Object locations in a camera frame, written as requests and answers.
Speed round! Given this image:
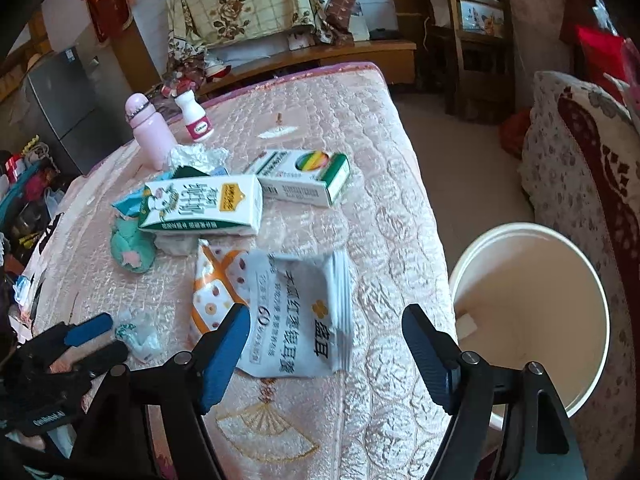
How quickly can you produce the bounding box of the white plastic bucket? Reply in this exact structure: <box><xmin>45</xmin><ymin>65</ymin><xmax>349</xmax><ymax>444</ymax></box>
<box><xmin>448</xmin><ymin>222</ymin><xmax>611</xmax><ymax>431</ymax></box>

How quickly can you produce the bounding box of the pink bottle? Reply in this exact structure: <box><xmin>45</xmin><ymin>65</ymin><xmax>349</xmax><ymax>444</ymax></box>
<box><xmin>125</xmin><ymin>92</ymin><xmax>178</xmax><ymax>171</ymax></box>

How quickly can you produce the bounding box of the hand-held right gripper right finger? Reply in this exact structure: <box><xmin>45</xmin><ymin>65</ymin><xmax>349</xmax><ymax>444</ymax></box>
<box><xmin>401</xmin><ymin>304</ymin><xmax>589</xmax><ymax>480</ymax></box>

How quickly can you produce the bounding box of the white grey snack bag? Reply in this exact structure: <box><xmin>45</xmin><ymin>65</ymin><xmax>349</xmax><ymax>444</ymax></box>
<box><xmin>190</xmin><ymin>239</ymin><xmax>356</xmax><ymax>378</ymax></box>

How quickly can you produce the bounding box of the floral covered sofa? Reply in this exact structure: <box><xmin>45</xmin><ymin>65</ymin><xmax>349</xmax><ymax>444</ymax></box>
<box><xmin>517</xmin><ymin>71</ymin><xmax>640</xmax><ymax>480</ymax></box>

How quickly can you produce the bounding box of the pink quilted table cover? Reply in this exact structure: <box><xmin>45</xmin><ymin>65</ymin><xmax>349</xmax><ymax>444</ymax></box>
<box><xmin>30</xmin><ymin>62</ymin><xmax>458</xmax><ymax>480</ymax></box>

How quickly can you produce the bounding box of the white pill bottle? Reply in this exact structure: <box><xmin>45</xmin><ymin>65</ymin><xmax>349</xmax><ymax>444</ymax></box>
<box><xmin>174</xmin><ymin>91</ymin><xmax>215</xmax><ymax>140</ymax></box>

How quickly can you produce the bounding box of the grey refrigerator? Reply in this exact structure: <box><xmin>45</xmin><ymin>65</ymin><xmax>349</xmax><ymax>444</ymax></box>
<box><xmin>25</xmin><ymin>46</ymin><xmax>113</xmax><ymax>176</ymax></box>

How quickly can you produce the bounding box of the crumpled white tissue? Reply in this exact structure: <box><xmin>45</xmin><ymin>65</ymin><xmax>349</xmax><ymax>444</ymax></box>
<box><xmin>167</xmin><ymin>142</ymin><xmax>231</xmax><ymax>176</ymax></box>

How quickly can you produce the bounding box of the wooden bench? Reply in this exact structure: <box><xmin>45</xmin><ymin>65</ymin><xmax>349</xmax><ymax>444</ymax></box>
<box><xmin>197</xmin><ymin>39</ymin><xmax>417</xmax><ymax>98</ymax></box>

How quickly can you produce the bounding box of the white green cardboard box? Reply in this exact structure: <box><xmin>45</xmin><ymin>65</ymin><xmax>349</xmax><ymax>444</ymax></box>
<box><xmin>245</xmin><ymin>149</ymin><xmax>351</xmax><ymax>208</ymax></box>

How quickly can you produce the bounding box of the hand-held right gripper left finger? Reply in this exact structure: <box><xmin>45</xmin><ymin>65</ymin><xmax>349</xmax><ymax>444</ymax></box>
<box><xmin>75</xmin><ymin>304</ymin><xmax>252</xmax><ymax>480</ymax></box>

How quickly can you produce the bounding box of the teal round plush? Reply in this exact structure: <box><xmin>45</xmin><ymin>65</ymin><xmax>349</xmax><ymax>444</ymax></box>
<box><xmin>111</xmin><ymin>215</ymin><xmax>157</xmax><ymax>274</ymax></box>

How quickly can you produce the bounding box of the white green milk carton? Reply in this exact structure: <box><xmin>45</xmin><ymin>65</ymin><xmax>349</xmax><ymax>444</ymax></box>
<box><xmin>137</xmin><ymin>174</ymin><xmax>264</xmax><ymax>237</ymax></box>

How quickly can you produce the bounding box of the bright red bag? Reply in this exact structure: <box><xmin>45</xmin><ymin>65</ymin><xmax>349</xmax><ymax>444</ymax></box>
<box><xmin>575</xmin><ymin>25</ymin><xmax>631</xmax><ymax>91</ymax></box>

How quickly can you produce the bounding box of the small teal wrapper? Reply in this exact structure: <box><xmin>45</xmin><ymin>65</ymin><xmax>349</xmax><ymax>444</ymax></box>
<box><xmin>115</xmin><ymin>310</ymin><xmax>162</xmax><ymax>363</ymax></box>

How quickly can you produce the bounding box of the floral patterned blanket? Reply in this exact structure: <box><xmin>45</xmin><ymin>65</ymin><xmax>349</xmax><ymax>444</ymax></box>
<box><xmin>167</xmin><ymin>0</ymin><xmax>358</xmax><ymax>68</ymax></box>

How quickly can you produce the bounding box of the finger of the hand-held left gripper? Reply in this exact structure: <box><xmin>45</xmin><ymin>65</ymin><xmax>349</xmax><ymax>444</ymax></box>
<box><xmin>75</xmin><ymin>341</ymin><xmax>129</xmax><ymax>380</ymax></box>
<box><xmin>20</xmin><ymin>312</ymin><xmax>114</xmax><ymax>361</ymax></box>

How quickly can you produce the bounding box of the pile of assorted clutter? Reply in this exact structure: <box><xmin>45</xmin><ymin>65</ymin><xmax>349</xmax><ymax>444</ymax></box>
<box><xmin>0</xmin><ymin>135</ymin><xmax>66</xmax><ymax>321</ymax></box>

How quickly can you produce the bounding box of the red hanging cloth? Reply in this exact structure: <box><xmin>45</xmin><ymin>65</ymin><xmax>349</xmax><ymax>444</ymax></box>
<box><xmin>82</xmin><ymin>0</ymin><xmax>133</xmax><ymax>43</ymax></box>

